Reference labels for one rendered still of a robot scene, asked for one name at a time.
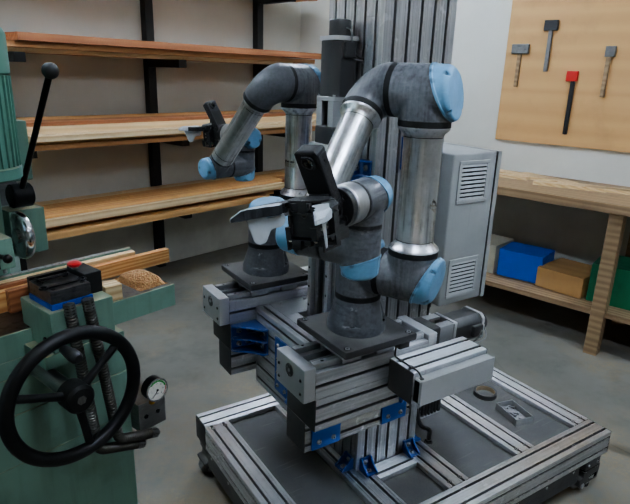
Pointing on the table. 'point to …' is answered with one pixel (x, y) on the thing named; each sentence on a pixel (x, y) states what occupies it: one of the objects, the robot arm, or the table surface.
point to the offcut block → (113, 289)
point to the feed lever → (21, 196)
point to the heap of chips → (140, 279)
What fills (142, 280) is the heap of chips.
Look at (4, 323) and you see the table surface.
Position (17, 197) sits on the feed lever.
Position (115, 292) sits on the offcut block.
